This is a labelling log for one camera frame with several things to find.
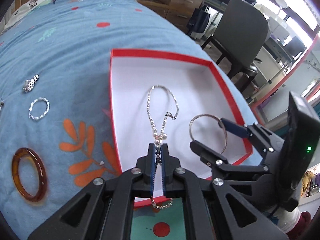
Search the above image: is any thin silver bangle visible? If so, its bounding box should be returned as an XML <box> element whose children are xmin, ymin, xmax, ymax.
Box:
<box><xmin>188</xmin><ymin>114</ymin><xmax>228</xmax><ymax>154</ymax></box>

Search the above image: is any silver pearl chain necklace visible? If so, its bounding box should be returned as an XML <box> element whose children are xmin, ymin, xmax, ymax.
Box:
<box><xmin>146</xmin><ymin>84</ymin><xmax>180</xmax><ymax>210</ymax></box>

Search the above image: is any amber translucent bangle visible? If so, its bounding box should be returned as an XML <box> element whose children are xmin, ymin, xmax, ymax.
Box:
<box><xmin>11</xmin><ymin>147</ymin><xmax>48</xmax><ymax>203</ymax></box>

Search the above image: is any twisted silver bracelet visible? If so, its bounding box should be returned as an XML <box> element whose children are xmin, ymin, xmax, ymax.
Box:
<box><xmin>28</xmin><ymin>96</ymin><xmax>51</xmax><ymax>121</ymax></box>

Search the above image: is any red white jewelry box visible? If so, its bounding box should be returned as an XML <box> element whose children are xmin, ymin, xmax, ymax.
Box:
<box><xmin>110</xmin><ymin>49</ymin><xmax>253</xmax><ymax>179</ymax></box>

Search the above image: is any grey desk chair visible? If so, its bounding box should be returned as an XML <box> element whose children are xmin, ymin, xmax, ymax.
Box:
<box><xmin>201</xmin><ymin>0</ymin><xmax>270</xmax><ymax>79</ymax></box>

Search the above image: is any dark hanging bag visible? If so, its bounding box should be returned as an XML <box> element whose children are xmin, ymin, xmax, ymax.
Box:
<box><xmin>187</xmin><ymin>5</ymin><xmax>210</xmax><ymax>41</ymax></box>

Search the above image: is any wooden drawer cabinet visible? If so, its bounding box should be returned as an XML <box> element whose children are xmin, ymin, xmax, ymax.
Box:
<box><xmin>137</xmin><ymin>0</ymin><xmax>203</xmax><ymax>33</ymax></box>

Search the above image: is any silver crystal charm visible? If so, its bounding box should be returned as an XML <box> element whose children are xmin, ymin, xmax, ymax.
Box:
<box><xmin>23</xmin><ymin>74</ymin><xmax>39</xmax><ymax>93</ymax></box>

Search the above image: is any white clothing on bed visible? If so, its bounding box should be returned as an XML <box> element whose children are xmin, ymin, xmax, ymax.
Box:
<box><xmin>1</xmin><ymin>0</ymin><xmax>49</xmax><ymax>33</ymax></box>

